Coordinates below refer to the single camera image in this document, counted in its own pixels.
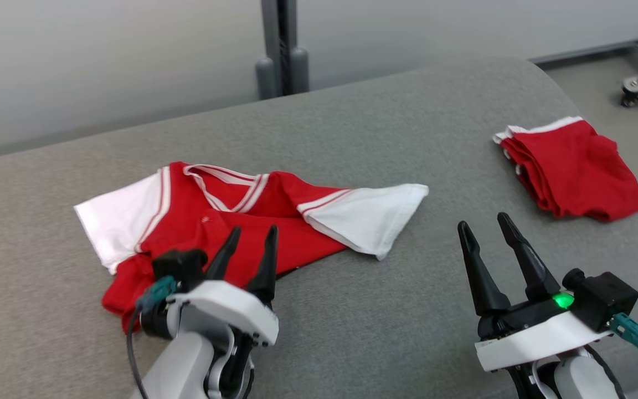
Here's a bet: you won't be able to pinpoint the dark grey baseboard strip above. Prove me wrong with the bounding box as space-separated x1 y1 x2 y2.
529 40 638 70

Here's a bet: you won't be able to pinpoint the red jersey white sleeves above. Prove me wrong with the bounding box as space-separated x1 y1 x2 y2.
74 161 430 334

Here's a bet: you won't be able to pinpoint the red shorts white side stripes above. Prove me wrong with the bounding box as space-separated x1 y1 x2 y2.
492 116 638 223

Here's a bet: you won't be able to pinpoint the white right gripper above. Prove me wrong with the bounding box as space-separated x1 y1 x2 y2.
457 212 613 399

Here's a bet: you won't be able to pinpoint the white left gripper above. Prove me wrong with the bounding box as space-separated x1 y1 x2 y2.
141 224 280 388

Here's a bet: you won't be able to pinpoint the grey metal partition post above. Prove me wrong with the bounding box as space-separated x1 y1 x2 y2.
261 0 299 98

